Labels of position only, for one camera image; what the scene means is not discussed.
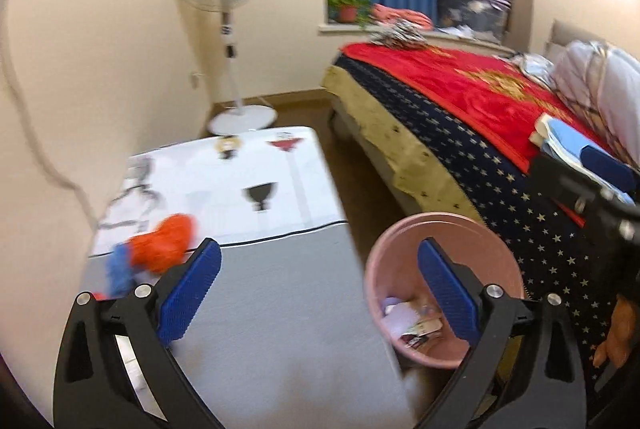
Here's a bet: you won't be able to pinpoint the table with grey mat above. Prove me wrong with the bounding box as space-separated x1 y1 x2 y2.
82 221 451 429

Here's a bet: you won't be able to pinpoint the person's right hand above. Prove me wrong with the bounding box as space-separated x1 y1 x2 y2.
592 296 640 369

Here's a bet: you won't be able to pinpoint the pink cloth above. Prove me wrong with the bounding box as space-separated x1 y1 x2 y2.
372 4 434 30

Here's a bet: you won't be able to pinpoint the pink plastic bin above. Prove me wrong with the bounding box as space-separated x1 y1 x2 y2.
364 212 526 370

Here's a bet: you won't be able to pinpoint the potted green plant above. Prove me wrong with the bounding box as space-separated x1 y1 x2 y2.
327 0 373 28

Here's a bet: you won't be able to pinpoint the white plaid pillow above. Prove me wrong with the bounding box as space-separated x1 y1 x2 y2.
550 40 640 170

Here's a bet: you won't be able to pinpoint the white window sill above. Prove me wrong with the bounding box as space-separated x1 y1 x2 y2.
318 23 516 56

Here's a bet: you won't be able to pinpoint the black snack packet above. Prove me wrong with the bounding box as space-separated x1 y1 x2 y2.
402 316 445 349

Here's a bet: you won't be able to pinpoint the white printed tablecloth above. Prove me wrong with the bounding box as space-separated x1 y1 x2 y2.
92 125 349 258

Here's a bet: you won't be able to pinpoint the white papers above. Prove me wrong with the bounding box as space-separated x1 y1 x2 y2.
440 25 501 42

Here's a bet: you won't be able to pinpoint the grey headboard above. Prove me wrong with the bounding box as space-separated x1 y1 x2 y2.
547 20 593 60

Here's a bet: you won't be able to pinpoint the light blue folded cloth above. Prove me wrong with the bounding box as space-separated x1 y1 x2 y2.
530 115 638 210

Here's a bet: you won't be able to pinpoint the blue wrapper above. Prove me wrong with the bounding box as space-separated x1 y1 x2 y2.
107 243 137 300

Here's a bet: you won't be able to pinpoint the striped cloth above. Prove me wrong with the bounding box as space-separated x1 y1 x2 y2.
370 20 429 50

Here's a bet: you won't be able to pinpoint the orange red plastic bag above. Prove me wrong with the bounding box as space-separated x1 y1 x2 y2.
127 215 197 274

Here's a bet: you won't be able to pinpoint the grey wall cable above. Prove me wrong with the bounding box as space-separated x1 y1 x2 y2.
0 0 101 230

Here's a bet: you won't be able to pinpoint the bed with red blanket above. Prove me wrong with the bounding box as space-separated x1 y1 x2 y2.
320 41 640 390

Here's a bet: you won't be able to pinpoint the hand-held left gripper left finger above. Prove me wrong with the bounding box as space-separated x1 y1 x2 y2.
52 238 236 429

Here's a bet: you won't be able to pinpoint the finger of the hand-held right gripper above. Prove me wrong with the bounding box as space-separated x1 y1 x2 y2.
529 154 608 216
580 145 640 210

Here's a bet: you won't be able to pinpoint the small pale blue cloth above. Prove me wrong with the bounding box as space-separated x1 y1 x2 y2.
515 54 556 82

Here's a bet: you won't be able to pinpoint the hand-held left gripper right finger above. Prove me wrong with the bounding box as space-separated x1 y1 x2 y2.
417 236 588 429

